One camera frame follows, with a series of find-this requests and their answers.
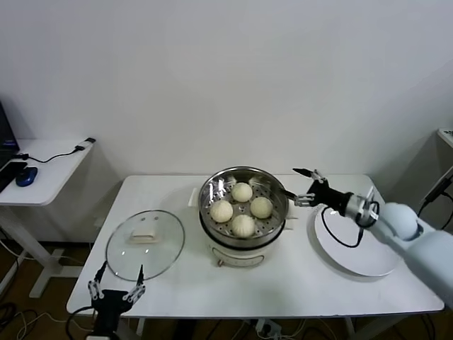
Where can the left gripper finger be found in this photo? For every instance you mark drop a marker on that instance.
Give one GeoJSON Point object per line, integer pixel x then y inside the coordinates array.
{"type": "Point", "coordinates": [140, 277]}
{"type": "Point", "coordinates": [100, 274]}

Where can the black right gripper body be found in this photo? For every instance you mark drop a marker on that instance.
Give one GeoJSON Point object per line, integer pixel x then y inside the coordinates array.
{"type": "Point", "coordinates": [327, 196]}

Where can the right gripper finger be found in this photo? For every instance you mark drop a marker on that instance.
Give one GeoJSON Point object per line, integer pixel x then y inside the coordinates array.
{"type": "Point", "coordinates": [304, 199]}
{"type": "Point", "coordinates": [313, 174]}

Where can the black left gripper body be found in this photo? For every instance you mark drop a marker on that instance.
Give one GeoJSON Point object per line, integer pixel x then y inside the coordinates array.
{"type": "Point", "coordinates": [109, 301]}

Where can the white steamed baozi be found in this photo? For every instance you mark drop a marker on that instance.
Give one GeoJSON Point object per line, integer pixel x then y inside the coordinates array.
{"type": "Point", "coordinates": [242, 225]}
{"type": "Point", "coordinates": [241, 191]}
{"type": "Point", "coordinates": [222, 211]}
{"type": "Point", "coordinates": [262, 207]}

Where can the glass pot lid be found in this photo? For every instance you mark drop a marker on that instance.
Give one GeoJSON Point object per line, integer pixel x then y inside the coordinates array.
{"type": "Point", "coordinates": [159, 230]}

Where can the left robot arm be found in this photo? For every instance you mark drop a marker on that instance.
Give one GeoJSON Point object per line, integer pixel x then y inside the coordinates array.
{"type": "Point", "coordinates": [95, 334]}

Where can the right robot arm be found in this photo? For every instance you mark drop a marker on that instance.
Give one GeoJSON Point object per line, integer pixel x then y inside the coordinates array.
{"type": "Point", "coordinates": [417, 241]}

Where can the stainless steel steamer basket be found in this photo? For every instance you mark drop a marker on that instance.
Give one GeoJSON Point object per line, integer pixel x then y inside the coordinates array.
{"type": "Point", "coordinates": [272, 187]}

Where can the white table leg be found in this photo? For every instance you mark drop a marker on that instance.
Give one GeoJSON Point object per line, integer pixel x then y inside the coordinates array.
{"type": "Point", "coordinates": [141, 327]}
{"type": "Point", "coordinates": [350, 327]}

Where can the white round plate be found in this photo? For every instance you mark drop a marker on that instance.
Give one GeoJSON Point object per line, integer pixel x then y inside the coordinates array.
{"type": "Point", "coordinates": [354, 258]}

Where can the white electric cooking pot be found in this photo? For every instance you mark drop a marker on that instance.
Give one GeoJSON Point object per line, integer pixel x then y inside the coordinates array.
{"type": "Point", "coordinates": [240, 256]}

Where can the blue computer mouse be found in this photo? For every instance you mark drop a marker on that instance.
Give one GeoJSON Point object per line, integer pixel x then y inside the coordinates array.
{"type": "Point", "coordinates": [26, 176]}

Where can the white power strip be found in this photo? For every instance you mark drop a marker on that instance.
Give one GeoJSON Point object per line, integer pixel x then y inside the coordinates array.
{"type": "Point", "coordinates": [269, 327]}

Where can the black laptop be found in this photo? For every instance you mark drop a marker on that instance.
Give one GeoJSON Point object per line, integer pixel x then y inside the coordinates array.
{"type": "Point", "coordinates": [5, 134]}

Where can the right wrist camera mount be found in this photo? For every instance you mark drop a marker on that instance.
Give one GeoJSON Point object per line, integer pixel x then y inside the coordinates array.
{"type": "Point", "coordinates": [369, 209]}

